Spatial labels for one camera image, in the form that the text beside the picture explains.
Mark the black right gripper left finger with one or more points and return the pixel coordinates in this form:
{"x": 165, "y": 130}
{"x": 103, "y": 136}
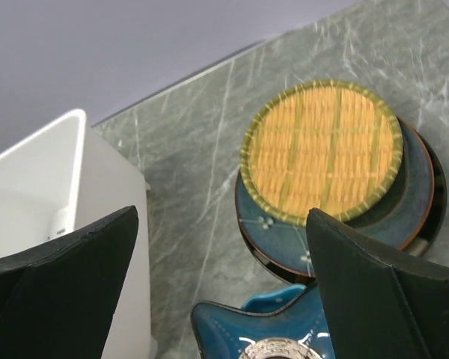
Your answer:
{"x": 58, "y": 299}

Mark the blue star-shaped dish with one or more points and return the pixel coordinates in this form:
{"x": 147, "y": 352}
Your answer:
{"x": 297, "y": 330}

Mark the dark blue floral plate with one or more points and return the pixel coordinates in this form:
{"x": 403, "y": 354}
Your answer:
{"x": 408, "y": 187}

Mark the black striped lacquer plate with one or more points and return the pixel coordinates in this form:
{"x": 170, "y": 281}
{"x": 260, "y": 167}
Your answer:
{"x": 436, "y": 194}

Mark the turquoise polka dot plate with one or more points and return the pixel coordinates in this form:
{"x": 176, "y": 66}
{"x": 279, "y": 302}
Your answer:
{"x": 272, "y": 301}

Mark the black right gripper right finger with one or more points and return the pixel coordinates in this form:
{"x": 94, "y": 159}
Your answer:
{"x": 379, "y": 302}

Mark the round woven bamboo mat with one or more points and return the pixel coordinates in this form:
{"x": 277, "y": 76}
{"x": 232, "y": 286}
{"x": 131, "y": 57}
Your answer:
{"x": 329, "y": 144}

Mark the white plastic bin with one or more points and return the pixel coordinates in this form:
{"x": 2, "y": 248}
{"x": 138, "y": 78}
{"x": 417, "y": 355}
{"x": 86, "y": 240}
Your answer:
{"x": 61, "y": 178}

